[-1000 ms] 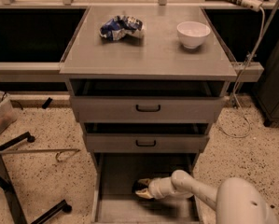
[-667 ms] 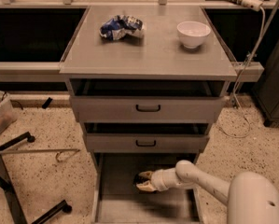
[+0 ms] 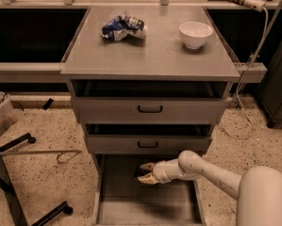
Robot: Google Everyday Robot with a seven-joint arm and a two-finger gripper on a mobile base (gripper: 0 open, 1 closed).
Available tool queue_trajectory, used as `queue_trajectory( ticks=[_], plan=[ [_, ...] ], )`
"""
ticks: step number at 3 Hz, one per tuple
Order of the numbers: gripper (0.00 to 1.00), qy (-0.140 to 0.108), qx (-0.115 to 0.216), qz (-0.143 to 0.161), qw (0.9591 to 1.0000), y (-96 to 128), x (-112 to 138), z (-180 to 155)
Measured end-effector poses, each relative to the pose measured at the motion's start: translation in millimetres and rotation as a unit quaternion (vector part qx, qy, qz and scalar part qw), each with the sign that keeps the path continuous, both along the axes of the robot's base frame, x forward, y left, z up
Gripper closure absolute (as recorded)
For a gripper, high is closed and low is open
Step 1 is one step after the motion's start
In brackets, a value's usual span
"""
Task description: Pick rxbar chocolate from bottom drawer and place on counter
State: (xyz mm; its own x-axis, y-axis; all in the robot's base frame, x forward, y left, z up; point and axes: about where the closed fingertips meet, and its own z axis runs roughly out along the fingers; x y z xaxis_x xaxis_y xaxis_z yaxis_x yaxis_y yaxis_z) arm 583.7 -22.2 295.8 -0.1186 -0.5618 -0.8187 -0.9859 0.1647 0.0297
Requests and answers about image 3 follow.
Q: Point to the white ceramic bowl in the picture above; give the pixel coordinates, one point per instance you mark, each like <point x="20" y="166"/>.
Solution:
<point x="195" y="34"/>

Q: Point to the bottom grey open drawer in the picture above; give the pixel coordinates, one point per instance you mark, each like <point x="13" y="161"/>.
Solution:
<point x="121" y="200"/>

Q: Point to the crumpled blue chip bag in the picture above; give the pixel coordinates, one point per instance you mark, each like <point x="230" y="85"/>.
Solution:
<point x="123" y="26"/>

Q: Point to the grey drawer cabinet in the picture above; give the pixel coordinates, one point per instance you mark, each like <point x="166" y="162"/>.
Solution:
<point x="160" y="56"/>

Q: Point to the small black floor block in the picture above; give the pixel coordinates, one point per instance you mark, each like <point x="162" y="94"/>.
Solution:
<point x="47" y="104"/>

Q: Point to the top grey drawer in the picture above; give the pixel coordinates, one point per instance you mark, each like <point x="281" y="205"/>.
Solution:
<point x="129" y="101"/>

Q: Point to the clear plastic storage bin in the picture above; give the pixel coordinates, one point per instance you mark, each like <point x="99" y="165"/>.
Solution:
<point x="7" y="115"/>

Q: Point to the black stand base legs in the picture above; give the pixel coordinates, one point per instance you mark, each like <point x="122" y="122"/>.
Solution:
<point x="14" y="205"/>

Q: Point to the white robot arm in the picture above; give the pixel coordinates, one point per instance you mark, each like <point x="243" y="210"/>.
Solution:
<point x="258" y="192"/>

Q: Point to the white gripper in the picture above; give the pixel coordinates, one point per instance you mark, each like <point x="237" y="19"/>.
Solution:
<point x="160" y="171"/>

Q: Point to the black rxbar chocolate bar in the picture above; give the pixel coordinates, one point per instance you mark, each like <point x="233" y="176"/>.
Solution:
<point x="140" y="173"/>

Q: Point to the metal rod with hook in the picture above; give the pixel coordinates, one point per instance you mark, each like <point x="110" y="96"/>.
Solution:
<point x="59" y="154"/>

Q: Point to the dark cabinet at right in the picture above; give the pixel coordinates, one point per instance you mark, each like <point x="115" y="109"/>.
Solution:
<point x="269" y="91"/>

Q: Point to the middle grey drawer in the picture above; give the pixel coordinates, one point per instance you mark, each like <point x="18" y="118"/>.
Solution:
<point x="147" y="138"/>

